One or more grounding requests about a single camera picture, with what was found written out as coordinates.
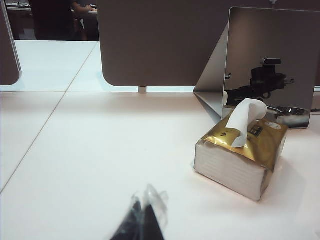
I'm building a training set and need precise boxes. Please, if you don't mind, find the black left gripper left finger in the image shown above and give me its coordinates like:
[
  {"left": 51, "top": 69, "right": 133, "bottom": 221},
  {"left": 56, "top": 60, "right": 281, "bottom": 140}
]
[{"left": 109, "top": 191, "right": 146, "bottom": 240}]

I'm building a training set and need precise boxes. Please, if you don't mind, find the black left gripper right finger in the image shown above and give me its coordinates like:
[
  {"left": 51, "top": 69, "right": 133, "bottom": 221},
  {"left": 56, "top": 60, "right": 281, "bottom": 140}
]
[{"left": 142, "top": 184, "right": 169, "bottom": 240}]

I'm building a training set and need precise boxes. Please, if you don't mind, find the gold tissue pack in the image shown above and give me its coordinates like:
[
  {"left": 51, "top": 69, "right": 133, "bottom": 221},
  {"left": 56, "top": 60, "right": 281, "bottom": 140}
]
[{"left": 193, "top": 113, "right": 289, "bottom": 202}]

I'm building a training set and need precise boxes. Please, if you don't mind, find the white tissue sheet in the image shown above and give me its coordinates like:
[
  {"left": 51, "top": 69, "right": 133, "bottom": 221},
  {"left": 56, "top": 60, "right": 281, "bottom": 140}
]
[{"left": 225, "top": 98, "right": 269, "bottom": 149}]

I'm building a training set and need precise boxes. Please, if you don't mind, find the wide brown desk partition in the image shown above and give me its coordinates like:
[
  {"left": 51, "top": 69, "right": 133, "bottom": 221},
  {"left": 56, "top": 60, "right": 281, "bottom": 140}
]
[{"left": 95, "top": 0, "right": 320, "bottom": 88}]

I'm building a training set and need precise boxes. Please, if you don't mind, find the person in dark shirt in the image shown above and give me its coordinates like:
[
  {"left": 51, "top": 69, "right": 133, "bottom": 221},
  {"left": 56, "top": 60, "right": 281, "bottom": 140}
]
[{"left": 28, "top": 0, "right": 99, "bottom": 41}]

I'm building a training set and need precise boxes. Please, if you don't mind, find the standing metal mirror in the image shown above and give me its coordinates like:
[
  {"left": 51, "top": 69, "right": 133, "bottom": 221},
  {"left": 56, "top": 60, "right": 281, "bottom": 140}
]
[{"left": 193, "top": 6, "right": 320, "bottom": 130}]

